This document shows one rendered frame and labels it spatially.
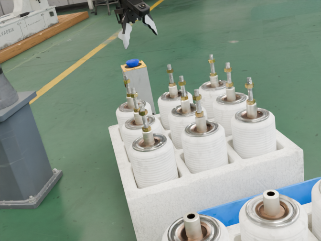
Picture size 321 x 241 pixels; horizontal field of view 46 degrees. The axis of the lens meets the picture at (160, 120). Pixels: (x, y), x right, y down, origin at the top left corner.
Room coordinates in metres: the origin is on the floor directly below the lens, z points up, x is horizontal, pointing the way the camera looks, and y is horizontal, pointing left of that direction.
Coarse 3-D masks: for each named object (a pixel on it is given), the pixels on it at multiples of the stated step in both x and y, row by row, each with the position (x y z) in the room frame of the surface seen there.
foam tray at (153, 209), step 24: (120, 144) 0.89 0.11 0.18; (288, 144) 0.73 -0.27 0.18; (120, 168) 0.77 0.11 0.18; (216, 168) 0.69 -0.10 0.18; (240, 168) 0.68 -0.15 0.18; (264, 168) 0.68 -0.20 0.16; (288, 168) 0.69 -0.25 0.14; (144, 192) 0.65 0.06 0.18; (168, 192) 0.65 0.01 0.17; (192, 192) 0.66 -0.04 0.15; (216, 192) 0.66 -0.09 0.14; (240, 192) 0.67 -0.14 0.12; (144, 216) 0.64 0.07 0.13; (168, 216) 0.65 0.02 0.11; (144, 240) 0.64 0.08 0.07
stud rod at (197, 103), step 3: (195, 90) 0.74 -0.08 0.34; (198, 90) 0.74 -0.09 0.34; (195, 93) 0.74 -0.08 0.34; (198, 93) 0.74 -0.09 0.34; (195, 96) 0.74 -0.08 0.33; (195, 102) 0.74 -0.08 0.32; (198, 102) 0.74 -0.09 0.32; (198, 105) 0.74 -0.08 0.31; (198, 108) 0.74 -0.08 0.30; (198, 111) 0.74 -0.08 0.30; (201, 111) 0.74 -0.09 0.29; (198, 117) 0.74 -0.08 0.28; (201, 117) 0.74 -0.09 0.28
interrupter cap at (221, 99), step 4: (236, 92) 0.90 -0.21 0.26; (240, 92) 0.90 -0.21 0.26; (220, 96) 0.90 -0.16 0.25; (224, 96) 0.90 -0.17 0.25; (236, 96) 0.88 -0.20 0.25; (240, 96) 0.88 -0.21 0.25; (244, 96) 0.87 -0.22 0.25; (216, 100) 0.88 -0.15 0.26; (220, 100) 0.87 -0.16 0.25; (224, 100) 0.87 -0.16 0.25; (236, 100) 0.85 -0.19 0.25; (240, 100) 0.85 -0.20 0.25; (244, 100) 0.85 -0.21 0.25; (224, 104) 0.85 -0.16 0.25; (228, 104) 0.84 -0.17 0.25; (232, 104) 0.84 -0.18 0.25
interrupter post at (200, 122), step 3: (195, 117) 0.74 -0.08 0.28; (204, 117) 0.74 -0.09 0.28; (195, 120) 0.74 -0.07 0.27; (198, 120) 0.73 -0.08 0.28; (201, 120) 0.73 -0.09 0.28; (204, 120) 0.73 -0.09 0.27; (198, 123) 0.73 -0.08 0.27; (201, 123) 0.73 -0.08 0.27; (204, 123) 0.73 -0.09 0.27; (198, 126) 0.73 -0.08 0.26; (201, 126) 0.73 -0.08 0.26; (204, 126) 0.73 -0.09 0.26; (198, 129) 0.73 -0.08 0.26; (201, 129) 0.73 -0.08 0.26; (204, 129) 0.73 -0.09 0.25
